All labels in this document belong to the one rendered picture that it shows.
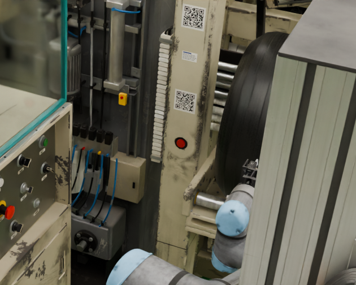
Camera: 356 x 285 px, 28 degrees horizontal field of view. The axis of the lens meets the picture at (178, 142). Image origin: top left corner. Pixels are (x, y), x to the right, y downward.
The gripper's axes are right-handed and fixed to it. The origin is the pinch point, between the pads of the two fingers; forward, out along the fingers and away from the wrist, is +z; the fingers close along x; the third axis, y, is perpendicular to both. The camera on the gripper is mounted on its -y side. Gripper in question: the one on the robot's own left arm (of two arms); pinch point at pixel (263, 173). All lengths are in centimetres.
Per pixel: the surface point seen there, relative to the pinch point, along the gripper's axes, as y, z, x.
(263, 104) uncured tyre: 15.6, 12.1, 5.6
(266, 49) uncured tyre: 27.9, 26.0, 10.3
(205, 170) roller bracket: -22.1, 36.4, 25.7
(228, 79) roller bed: 1, 69, 31
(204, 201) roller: -27.5, 24.5, 21.4
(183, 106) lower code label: 2.3, 28.5, 34.6
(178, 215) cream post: -41, 34, 33
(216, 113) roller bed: -14, 70, 34
